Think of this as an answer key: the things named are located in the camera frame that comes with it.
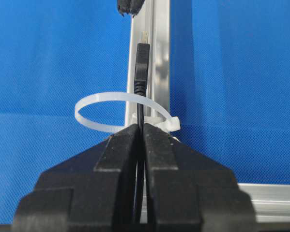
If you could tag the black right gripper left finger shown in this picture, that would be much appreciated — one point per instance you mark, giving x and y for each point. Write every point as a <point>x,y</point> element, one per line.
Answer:
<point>92,191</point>

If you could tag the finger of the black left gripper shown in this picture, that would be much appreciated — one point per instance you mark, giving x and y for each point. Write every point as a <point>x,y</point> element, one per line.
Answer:
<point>129,7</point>

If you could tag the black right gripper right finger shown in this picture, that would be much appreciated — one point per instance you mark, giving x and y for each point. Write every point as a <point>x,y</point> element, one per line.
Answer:
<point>189,192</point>

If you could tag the white zip tie loop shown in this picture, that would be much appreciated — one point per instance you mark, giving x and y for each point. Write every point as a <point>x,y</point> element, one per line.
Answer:
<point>114,111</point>

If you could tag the aluminium extrusion frame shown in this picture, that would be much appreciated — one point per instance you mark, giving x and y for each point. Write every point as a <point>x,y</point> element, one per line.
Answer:
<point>223,68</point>

